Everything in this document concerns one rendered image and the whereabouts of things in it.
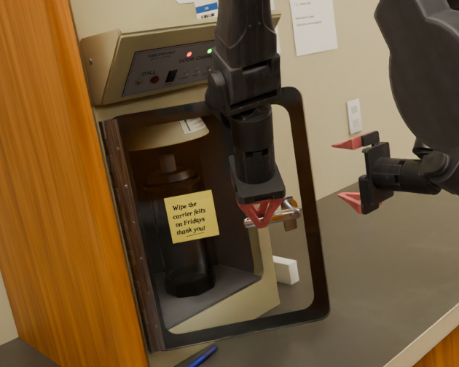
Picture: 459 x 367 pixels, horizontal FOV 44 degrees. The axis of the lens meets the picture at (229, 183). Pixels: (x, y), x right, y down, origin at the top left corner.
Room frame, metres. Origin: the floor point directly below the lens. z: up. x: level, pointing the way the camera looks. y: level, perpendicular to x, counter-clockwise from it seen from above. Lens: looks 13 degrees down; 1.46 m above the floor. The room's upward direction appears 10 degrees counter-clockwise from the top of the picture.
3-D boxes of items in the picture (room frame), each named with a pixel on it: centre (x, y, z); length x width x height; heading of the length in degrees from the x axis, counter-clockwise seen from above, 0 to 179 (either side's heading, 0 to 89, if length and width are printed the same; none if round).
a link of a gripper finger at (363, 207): (1.01, -0.23, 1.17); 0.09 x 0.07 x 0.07; 39
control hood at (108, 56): (0.92, 0.02, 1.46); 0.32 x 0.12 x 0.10; 130
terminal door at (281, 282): (0.87, 0.02, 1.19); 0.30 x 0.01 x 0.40; 94
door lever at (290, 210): (0.85, -0.06, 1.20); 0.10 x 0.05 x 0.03; 94
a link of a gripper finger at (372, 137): (1.01, -0.23, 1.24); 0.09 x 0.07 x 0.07; 39
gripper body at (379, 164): (0.95, -0.28, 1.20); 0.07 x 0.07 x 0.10; 39
